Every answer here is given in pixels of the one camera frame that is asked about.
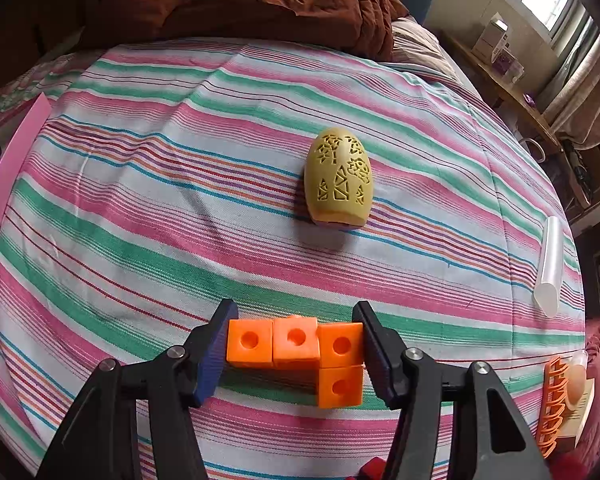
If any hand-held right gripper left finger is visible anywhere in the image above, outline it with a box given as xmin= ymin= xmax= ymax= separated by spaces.
xmin=35 ymin=298 xmax=239 ymax=480

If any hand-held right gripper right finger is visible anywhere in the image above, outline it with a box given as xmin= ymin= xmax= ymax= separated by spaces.
xmin=352 ymin=301 xmax=553 ymax=480

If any orange snap cube block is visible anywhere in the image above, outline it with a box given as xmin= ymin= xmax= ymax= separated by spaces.
xmin=226 ymin=315 xmax=366 ymax=408

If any pink-edged white tray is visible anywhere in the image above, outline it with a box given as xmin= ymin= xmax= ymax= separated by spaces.
xmin=0 ymin=92 xmax=51 ymax=406

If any small red object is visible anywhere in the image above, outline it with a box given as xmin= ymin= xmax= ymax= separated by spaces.
xmin=357 ymin=457 xmax=387 ymax=480

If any striped bed sheet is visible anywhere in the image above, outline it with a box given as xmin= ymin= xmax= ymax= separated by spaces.
xmin=0 ymin=35 xmax=588 ymax=480

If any yellow perforated egg shell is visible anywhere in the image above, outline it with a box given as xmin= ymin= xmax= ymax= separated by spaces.
xmin=304 ymin=127 xmax=373 ymax=231

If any orange ribbed plastic rack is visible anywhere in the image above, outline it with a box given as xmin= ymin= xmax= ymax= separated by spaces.
xmin=537 ymin=356 xmax=571 ymax=458

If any translucent white tube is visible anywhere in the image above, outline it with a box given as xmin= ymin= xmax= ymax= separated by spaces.
xmin=532 ymin=216 xmax=563 ymax=318

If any beige egg-shaped ball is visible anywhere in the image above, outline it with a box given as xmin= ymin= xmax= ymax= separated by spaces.
xmin=562 ymin=350 xmax=588 ymax=408

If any beige flat box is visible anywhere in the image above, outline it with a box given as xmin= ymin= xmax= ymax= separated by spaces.
xmin=555 ymin=377 xmax=596 ymax=453

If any wooden side desk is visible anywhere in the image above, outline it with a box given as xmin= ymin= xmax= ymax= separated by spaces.
xmin=440 ymin=30 xmax=566 ymax=151

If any beige pillow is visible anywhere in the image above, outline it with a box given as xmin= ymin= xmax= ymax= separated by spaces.
xmin=390 ymin=15 xmax=473 ymax=86

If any clear box with purple contents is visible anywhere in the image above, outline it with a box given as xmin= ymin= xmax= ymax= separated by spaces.
xmin=492 ymin=50 xmax=523 ymax=83

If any beige curtain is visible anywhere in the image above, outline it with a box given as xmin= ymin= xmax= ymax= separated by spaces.
xmin=537 ymin=30 xmax=600 ymax=148

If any white carton box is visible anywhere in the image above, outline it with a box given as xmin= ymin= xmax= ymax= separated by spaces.
xmin=472 ymin=12 xmax=510 ymax=61

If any brown quilt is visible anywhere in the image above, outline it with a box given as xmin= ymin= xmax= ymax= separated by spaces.
xmin=82 ymin=0 xmax=410 ymax=61

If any wooden wardrobe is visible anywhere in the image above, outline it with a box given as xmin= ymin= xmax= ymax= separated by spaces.
xmin=0 ymin=0 xmax=121 ymax=86

